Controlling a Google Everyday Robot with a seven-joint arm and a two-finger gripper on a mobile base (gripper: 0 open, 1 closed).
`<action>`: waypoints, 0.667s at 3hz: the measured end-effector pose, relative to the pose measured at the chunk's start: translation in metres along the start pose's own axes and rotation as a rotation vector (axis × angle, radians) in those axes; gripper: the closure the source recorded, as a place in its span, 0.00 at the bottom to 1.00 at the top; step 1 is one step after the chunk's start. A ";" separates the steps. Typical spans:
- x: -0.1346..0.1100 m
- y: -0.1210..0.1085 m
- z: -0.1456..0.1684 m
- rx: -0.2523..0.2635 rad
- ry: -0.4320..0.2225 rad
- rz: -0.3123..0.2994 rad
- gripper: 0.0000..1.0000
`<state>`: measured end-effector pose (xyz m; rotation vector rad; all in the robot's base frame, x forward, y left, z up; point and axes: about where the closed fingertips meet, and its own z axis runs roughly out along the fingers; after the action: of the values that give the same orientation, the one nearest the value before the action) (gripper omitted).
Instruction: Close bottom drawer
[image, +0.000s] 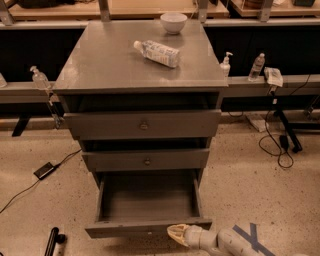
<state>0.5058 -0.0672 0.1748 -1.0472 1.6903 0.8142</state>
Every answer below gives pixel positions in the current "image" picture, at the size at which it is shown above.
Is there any lying clear plastic bottle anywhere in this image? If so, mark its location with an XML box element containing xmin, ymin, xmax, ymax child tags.
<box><xmin>133</xmin><ymin>40</ymin><xmax>180</xmax><ymax>68</ymax></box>

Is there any pump sanitizer bottle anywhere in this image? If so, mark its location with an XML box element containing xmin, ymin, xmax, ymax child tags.
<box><xmin>30</xmin><ymin>66</ymin><xmax>51</xmax><ymax>89</ymax></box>
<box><xmin>220</xmin><ymin>52</ymin><xmax>232</xmax><ymax>78</ymax></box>

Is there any black cable on floor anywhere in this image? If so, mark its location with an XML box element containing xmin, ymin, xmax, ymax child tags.
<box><xmin>258</xmin><ymin>74</ymin><xmax>313</xmax><ymax>170</ymax></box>

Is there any grey drawer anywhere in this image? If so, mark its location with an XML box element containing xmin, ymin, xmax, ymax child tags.
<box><xmin>86</xmin><ymin>170</ymin><xmax>212</xmax><ymax>238</ymax></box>
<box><xmin>83</xmin><ymin>149</ymin><xmax>209</xmax><ymax>172</ymax></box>
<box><xmin>64</xmin><ymin>110</ymin><xmax>221</xmax><ymax>140</ymax></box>

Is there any black table leg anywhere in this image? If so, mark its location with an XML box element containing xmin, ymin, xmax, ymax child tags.
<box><xmin>274</xmin><ymin>108</ymin><xmax>302</xmax><ymax>153</ymax></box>

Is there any black tube object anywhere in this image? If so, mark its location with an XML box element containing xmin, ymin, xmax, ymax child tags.
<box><xmin>44</xmin><ymin>227</ymin><xmax>67</xmax><ymax>256</ymax></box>

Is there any white ceramic bowl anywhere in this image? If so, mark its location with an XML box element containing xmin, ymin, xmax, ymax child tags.
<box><xmin>160</xmin><ymin>12</ymin><xmax>188</xmax><ymax>34</ymax></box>

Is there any black adapter cable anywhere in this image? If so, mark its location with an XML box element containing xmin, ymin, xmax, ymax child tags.
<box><xmin>0</xmin><ymin>149</ymin><xmax>83</xmax><ymax>214</ymax></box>

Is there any grey bottom drawer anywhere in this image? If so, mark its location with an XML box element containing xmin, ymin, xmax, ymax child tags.
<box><xmin>86</xmin><ymin>170</ymin><xmax>212</xmax><ymax>238</ymax></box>

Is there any grey middle drawer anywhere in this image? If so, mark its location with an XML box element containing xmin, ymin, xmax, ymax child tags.
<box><xmin>83</xmin><ymin>149</ymin><xmax>209</xmax><ymax>172</ymax></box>

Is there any grey wooden drawer cabinet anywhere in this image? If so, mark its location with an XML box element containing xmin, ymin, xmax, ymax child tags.
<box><xmin>52</xmin><ymin>19</ymin><xmax>230</xmax><ymax>188</ymax></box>

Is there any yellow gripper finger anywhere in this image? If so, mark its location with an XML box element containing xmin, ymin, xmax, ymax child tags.
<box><xmin>168</xmin><ymin>232</ymin><xmax>188</xmax><ymax>247</ymax></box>
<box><xmin>167</xmin><ymin>224</ymin><xmax>189</xmax><ymax>234</ymax></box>

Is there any white wipes packet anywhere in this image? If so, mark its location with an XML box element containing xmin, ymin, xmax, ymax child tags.
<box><xmin>264</xmin><ymin>67</ymin><xmax>283</xmax><ymax>87</ymax></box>

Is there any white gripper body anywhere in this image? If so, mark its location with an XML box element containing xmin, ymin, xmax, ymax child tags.
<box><xmin>184</xmin><ymin>225</ymin><xmax>218</xmax><ymax>251</ymax></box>

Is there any small black power brick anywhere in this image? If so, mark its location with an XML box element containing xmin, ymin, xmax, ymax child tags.
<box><xmin>279</xmin><ymin>135</ymin><xmax>289</xmax><ymax>151</ymax></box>

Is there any upright clear water bottle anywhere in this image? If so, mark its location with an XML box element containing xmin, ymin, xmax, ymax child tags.
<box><xmin>248</xmin><ymin>53</ymin><xmax>265</xmax><ymax>81</ymax></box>

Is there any grey top drawer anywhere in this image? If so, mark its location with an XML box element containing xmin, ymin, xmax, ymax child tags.
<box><xmin>64</xmin><ymin>110</ymin><xmax>221</xmax><ymax>140</ymax></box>

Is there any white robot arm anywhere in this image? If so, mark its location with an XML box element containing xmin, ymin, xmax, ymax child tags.
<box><xmin>167</xmin><ymin>223</ymin><xmax>276</xmax><ymax>256</ymax></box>

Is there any white flat floor box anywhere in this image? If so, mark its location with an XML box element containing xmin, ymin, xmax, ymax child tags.
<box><xmin>246</xmin><ymin>113</ymin><xmax>268</xmax><ymax>132</ymax></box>

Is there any black power adapter brick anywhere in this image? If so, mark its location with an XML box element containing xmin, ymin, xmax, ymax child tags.
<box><xmin>34</xmin><ymin>162</ymin><xmax>56</xmax><ymax>180</ymax></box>

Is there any right pump sanitizer bottle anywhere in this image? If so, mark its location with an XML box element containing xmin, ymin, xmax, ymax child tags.
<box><xmin>220</xmin><ymin>52</ymin><xmax>232</xmax><ymax>78</ymax></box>

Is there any left pump sanitizer bottle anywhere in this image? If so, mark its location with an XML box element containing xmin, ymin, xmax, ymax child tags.
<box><xmin>30</xmin><ymin>66</ymin><xmax>51</xmax><ymax>89</ymax></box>

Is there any blue tape cross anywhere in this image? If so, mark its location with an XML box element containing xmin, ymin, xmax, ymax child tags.
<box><xmin>233</xmin><ymin>223</ymin><xmax>275</xmax><ymax>256</ymax></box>

